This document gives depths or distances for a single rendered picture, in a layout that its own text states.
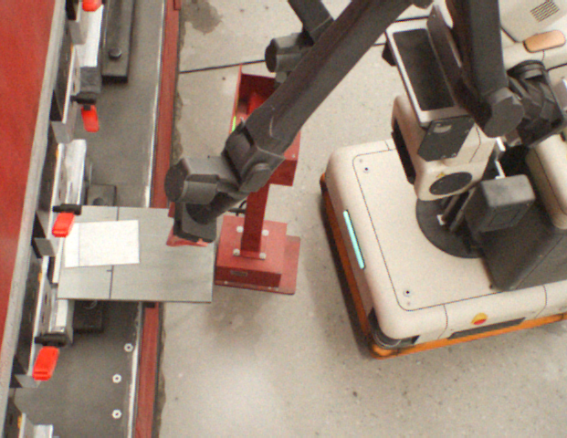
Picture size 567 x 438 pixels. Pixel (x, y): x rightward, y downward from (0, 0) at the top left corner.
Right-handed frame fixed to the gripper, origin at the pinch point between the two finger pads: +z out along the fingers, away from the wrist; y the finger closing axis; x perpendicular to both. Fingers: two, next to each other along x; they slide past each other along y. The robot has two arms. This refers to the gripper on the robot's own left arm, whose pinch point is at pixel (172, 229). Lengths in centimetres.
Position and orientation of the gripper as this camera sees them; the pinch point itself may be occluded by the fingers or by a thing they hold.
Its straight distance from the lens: 142.4
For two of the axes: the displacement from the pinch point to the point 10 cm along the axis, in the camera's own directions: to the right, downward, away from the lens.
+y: 0.1, 8.9, -4.6
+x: 8.0, 2.7, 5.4
